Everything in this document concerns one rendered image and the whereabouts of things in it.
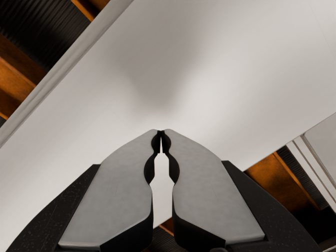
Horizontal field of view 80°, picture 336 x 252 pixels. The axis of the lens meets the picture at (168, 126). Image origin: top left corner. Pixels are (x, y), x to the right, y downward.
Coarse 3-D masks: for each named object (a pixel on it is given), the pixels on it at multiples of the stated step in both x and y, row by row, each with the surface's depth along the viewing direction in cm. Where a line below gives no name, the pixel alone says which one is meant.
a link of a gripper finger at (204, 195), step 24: (168, 144) 12; (192, 144) 11; (192, 168) 9; (216, 168) 9; (192, 192) 8; (216, 192) 8; (192, 216) 7; (216, 216) 7; (240, 216) 7; (192, 240) 7; (216, 240) 6; (240, 240) 6
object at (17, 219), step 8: (0, 200) 21; (0, 208) 22; (8, 208) 22; (16, 208) 22; (0, 216) 22; (8, 216) 22; (16, 216) 22; (24, 216) 23; (32, 216) 23; (0, 224) 23; (8, 224) 23; (16, 224) 23; (24, 224) 23; (0, 232) 24; (8, 232) 24; (16, 232) 24; (0, 240) 24; (8, 240) 24; (0, 248) 25
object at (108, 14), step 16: (112, 0) 16; (128, 0) 15; (96, 16) 16; (112, 16) 15; (96, 32) 16; (80, 48) 16; (64, 64) 16; (48, 80) 18; (32, 96) 19; (16, 112) 19; (0, 128) 20; (0, 144) 20; (288, 144) 22; (304, 144) 21; (304, 160) 24; (320, 176) 23; (320, 192) 26
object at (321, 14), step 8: (312, 0) 14; (320, 0) 14; (328, 0) 14; (312, 8) 14; (320, 8) 14; (328, 8) 14; (320, 16) 14; (328, 16) 14; (320, 24) 15; (328, 24) 15; (328, 32) 15; (328, 40) 15
